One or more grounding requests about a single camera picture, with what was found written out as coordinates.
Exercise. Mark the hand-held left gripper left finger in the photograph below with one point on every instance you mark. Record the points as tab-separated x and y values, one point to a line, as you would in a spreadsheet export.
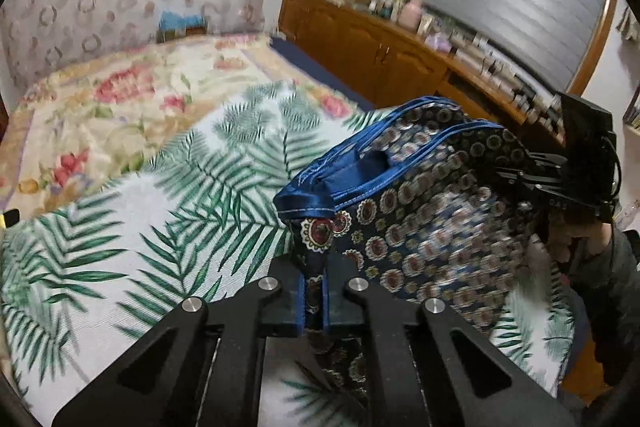
301	302

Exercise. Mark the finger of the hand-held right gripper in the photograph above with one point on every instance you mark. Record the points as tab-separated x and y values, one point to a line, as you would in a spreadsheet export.
520	187
545	166

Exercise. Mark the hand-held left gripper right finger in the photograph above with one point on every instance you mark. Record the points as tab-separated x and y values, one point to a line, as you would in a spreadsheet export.
326	302

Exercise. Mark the navy patterned shirt blue trim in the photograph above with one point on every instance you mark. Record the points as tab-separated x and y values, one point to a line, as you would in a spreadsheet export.
425	232

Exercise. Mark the person's right forearm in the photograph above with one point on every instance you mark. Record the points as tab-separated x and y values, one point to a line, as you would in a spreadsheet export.
610	297

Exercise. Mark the person's right hand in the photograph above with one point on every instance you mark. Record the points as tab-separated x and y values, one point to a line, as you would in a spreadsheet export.
580	237

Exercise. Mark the row of small cosmetic bottles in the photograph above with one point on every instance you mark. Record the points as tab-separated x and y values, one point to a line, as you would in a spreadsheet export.
505	72

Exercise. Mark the cream hanging cloth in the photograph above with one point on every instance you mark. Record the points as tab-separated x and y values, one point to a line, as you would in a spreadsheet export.
630	22

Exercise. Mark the purple container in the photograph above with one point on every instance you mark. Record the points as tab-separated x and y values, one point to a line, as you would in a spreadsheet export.
437	42

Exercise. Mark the palm leaf printed sheet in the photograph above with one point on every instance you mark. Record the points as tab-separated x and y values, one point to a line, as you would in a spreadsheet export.
150	232

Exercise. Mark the pink bottle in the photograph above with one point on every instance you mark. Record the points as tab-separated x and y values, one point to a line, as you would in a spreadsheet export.
412	12

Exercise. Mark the wooden sideboard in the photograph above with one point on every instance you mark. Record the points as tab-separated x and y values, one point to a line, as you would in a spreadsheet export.
360	42

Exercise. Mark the navy bed sheet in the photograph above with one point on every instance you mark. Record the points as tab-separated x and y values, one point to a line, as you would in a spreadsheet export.
310	67

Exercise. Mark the floral bedspread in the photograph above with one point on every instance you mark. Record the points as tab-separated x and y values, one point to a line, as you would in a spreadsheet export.
125	107

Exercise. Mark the cardboard box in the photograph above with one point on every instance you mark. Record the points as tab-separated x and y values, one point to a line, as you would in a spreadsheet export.
182	34

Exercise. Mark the teal cloth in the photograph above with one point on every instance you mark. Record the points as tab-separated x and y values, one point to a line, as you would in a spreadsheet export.
180	19

